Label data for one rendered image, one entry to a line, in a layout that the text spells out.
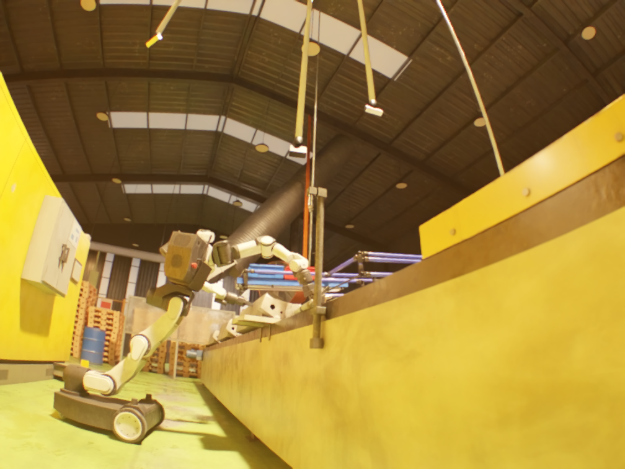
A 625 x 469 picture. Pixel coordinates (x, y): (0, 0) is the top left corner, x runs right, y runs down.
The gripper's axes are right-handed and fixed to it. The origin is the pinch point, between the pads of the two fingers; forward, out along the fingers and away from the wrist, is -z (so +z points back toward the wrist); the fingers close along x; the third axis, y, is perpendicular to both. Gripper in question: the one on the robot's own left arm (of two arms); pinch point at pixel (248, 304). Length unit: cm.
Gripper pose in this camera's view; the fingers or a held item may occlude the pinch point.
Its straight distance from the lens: 259.0
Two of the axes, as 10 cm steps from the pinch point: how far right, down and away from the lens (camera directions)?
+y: 1.9, -8.8, 4.4
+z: -9.1, -3.3, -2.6
